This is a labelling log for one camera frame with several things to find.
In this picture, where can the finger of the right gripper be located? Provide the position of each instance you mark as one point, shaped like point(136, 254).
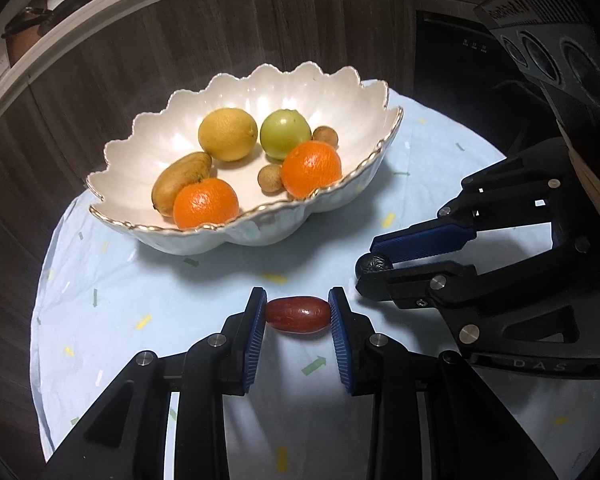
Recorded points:
point(410, 287)
point(422, 241)

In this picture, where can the larger brown longan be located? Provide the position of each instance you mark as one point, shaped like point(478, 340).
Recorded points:
point(326, 135)

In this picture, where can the white scalloped ceramic bowl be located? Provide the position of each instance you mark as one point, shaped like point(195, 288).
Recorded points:
point(358, 110)

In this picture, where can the black frying pan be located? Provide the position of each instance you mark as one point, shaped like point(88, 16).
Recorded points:
point(45, 19)

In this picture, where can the light blue patterned tablecloth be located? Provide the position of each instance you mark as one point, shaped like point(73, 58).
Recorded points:
point(103, 296)

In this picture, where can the yellow-brown mango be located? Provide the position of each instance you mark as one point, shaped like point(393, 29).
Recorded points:
point(187, 170)

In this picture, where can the green round fruit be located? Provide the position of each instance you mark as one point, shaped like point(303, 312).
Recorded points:
point(282, 131)

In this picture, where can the yellow lemon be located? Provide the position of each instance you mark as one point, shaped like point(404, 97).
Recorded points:
point(228, 134)

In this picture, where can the red grape tomato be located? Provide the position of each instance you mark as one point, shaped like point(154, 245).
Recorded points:
point(298, 315)

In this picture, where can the orange mandarin with stem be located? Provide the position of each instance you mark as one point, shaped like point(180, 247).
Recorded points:
point(210, 201)

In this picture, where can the smaller brown longan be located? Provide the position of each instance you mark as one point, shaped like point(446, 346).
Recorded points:
point(269, 179)

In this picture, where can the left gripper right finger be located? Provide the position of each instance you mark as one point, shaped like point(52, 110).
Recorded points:
point(433, 416)

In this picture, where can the dark blueberry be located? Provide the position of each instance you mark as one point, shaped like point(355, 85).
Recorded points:
point(372, 263)

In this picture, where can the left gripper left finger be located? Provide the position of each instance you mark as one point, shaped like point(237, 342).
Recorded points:
point(123, 434)

